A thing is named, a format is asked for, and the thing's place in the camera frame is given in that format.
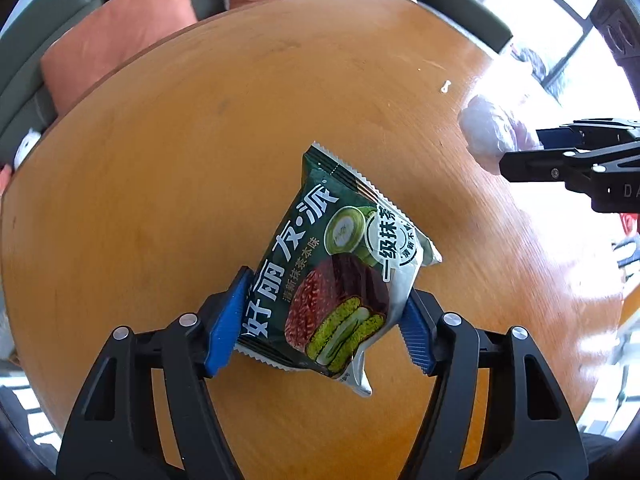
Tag green sofa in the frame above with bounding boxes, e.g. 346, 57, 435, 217
0, 0, 516, 161

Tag white plastic bag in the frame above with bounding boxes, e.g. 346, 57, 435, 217
457, 94, 543, 176

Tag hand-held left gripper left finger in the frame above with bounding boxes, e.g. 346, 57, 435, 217
56, 266, 253, 480

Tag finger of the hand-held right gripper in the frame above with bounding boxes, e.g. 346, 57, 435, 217
500, 144, 640, 193
536, 118, 640, 151

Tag white plush toy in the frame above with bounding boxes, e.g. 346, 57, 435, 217
12, 130, 43, 171

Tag large orange cushion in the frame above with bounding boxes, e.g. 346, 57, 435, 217
40, 0, 198, 116

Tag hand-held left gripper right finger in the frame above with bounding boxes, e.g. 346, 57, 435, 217
397, 289, 590, 480

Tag black metal frame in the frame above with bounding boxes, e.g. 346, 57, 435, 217
590, 0, 640, 111

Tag green snack packet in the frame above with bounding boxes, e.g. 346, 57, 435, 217
234, 142, 443, 400

